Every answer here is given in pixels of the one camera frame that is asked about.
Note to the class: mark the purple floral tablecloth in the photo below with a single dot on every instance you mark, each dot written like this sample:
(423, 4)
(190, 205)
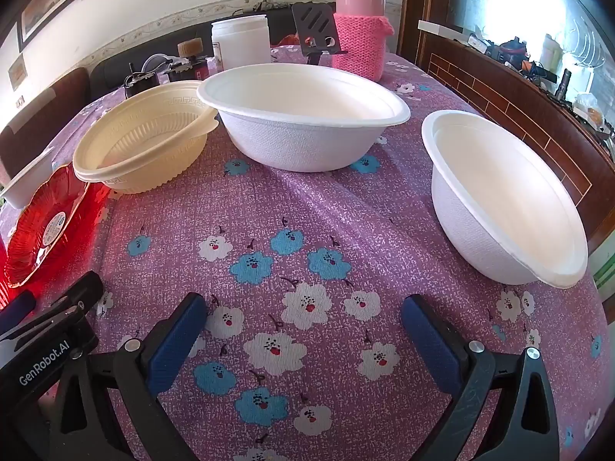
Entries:
(312, 211)

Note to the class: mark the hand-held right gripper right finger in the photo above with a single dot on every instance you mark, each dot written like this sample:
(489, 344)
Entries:
(430, 345)

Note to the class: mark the white plastic bottle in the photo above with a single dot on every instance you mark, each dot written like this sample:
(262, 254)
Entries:
(550, 52)

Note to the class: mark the black slotted spatula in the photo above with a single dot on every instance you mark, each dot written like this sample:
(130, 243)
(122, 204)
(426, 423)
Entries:
(312, 19)

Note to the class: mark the white rectangular tray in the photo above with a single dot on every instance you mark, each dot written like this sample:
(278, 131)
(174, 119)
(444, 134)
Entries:
(26, 187)

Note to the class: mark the white plastic jar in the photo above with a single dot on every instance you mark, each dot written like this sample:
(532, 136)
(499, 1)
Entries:
(240, 43)

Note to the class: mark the black flashlight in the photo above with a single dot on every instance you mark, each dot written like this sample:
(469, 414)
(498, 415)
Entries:
(564, 82)

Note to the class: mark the brown armchair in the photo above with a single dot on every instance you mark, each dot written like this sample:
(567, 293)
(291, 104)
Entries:
(43, 101)

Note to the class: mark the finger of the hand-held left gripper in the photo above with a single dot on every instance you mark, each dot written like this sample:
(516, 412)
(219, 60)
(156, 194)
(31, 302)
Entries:
(77, 290)
(62, 318)

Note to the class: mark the pink thermos with knitted sleeve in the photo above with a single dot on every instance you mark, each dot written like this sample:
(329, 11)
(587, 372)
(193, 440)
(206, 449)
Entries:
(358, 38)

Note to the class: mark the small framed picture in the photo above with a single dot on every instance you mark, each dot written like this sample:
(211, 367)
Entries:
(17, 72)

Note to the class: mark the wooden brick-pattern cabinet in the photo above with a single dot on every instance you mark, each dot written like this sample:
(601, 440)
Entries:
(504, 101)

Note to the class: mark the dark bottle with cork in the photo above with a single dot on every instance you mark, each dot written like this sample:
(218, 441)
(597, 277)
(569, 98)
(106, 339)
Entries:
(189, 55)

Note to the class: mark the black water pump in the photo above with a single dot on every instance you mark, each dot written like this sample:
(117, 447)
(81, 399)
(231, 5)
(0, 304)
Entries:
(137, 80)

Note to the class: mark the white paper bowl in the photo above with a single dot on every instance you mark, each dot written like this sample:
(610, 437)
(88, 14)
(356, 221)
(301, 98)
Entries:
(298, 144)
(480, 230)

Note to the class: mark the red scalloped plate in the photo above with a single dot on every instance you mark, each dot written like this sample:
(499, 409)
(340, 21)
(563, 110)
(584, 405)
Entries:
(29, 254)

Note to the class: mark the black sofa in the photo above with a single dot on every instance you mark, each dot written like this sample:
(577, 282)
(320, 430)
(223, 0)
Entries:
(110, 69)

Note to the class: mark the cream plastic bowl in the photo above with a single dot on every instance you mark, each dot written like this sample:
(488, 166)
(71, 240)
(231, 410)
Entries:
(144, 139)

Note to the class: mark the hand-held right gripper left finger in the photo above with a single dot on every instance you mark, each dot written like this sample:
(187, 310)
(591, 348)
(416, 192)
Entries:
(175, 341)

